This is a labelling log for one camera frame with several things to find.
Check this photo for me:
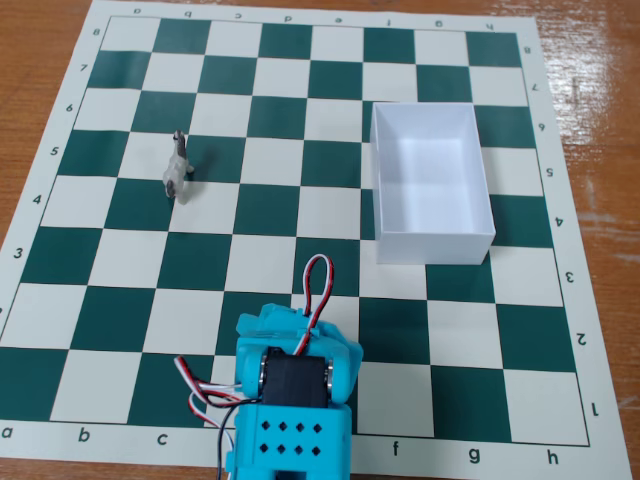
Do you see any green and cream chessboard mat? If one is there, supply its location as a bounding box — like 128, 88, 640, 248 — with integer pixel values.
0, 0, 635, 480

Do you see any red white black cable bundle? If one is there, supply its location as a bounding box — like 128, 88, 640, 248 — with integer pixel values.
174, 354, 254, 480

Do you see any cyan gripper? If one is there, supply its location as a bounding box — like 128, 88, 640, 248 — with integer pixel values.
235, 302, 364, 372

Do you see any small grey toy horse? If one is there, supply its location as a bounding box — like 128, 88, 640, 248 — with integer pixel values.
162, 129, 196, 205

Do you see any white rectangular open box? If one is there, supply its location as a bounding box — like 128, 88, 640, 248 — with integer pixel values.
369, 101, 497, 265

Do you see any red white black cable loop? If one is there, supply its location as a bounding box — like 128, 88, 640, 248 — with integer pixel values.
302, 254, 335, 354

